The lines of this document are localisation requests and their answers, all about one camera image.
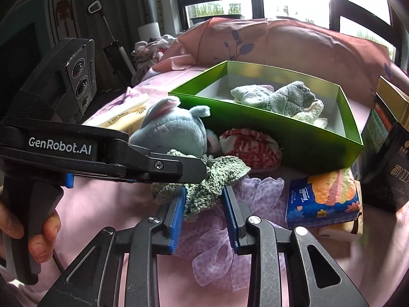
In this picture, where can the cream tissue pack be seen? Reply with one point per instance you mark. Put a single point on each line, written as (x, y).
(121, 116)

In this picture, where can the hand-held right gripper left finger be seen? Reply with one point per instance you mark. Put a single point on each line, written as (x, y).
(177, 220)

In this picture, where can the blue tissue pack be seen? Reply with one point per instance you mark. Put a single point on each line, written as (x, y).
(306, 201)

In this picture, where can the potted plant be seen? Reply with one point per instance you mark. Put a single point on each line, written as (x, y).
(282, 12)

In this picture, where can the blue plush bunny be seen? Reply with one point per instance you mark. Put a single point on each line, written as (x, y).
(172, 128)

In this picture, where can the green fluffy towel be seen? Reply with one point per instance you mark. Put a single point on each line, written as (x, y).
(281, 97)

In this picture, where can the long black planter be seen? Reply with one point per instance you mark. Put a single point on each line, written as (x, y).
(217, 19)

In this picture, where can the pile of clothes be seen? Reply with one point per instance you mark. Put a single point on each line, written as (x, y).
(150, 54)

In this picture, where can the person's left hand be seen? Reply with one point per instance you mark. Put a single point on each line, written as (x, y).
(43, 239)

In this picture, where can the black stick vacuum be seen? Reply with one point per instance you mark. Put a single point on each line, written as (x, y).
(118, 60)

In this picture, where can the grey curtain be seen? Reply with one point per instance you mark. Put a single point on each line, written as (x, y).
(153, 3)

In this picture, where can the dark tin box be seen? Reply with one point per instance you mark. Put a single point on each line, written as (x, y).
(389, 153)

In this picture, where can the pink printed sheet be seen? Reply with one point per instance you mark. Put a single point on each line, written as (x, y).
(287, 48)

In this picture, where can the dark television screen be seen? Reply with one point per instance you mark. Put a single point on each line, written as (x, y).
(16, 57)

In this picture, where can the green crocheted scrunchie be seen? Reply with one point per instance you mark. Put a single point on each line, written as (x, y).
(217, 172)

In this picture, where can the green cardboard box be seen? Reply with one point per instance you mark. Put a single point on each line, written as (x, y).
(287, 140)

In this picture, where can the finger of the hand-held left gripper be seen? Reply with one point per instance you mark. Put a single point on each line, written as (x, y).
(172, 169)

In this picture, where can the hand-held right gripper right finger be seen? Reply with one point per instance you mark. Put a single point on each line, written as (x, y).
(230, 220)

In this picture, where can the purple mesh scrunchie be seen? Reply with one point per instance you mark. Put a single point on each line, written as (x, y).
(255, 192)

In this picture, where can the red knot wall hanging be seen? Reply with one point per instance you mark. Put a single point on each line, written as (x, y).
(64, 9)

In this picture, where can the red white knitted toy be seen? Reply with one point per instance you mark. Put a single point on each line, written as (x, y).
(249, 147)

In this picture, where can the cream fluffy towel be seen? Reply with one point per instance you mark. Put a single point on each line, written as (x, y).
(311, 113)

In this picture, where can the white roll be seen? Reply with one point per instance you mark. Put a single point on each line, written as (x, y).
(149, 32)

